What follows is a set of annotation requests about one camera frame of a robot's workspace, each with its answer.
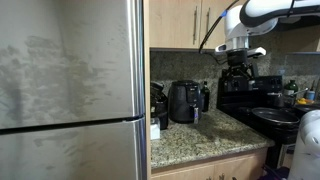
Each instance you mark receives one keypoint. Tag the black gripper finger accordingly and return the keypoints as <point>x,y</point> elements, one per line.
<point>230,79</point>
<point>250,78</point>

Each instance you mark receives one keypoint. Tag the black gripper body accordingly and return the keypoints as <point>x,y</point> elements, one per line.
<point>237,58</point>

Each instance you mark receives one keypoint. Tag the white bottle black cap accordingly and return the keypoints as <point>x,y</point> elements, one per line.
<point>155,130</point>

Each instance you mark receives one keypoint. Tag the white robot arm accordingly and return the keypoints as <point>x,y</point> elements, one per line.
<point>266,13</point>

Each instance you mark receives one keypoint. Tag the dark glass bottle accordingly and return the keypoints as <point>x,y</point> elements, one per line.
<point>206,96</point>

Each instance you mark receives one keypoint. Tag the green glass bottle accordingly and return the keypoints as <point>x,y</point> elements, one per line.
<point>290,87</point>

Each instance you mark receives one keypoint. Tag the black electric stove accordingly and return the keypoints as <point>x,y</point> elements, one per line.
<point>266,86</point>

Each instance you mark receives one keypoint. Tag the small black saucepan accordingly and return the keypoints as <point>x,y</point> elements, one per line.
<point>275,99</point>

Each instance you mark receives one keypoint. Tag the black frying pan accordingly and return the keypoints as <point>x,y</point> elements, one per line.
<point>275,115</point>

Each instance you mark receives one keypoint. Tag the black air fryer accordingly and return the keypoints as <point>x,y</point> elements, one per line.
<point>183,103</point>

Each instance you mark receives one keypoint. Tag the yellow kitchen item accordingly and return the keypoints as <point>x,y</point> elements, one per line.
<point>302,101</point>

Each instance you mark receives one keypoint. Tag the blue cup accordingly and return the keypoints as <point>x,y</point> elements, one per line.
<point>310,95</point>

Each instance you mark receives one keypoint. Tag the black shallow pan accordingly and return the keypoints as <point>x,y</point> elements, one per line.
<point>305,108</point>

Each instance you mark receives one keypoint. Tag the black coffee maker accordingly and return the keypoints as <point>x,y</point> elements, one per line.
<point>160,106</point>

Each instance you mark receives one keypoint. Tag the tall light wood panel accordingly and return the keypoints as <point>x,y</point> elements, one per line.
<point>146,83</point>

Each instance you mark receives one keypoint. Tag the light wood base cabinet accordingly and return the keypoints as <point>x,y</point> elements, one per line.
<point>206,170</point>

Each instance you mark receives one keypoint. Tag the stainless steel refrigerator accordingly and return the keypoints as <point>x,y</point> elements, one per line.
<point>66,86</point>

